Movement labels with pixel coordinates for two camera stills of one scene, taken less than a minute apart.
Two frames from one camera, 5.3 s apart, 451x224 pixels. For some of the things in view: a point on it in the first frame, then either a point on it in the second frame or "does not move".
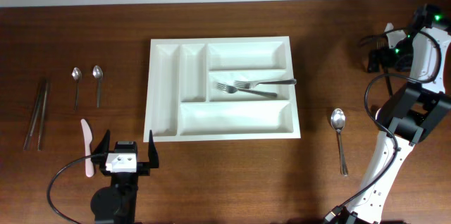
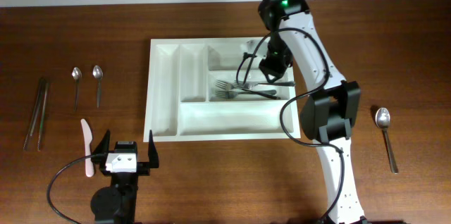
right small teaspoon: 97,72 does not move
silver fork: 387,80 -> 230,86
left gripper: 144,167 does not move
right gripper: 382,58 -> 271,70
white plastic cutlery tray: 220,89 does not move
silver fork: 251,84 does not move
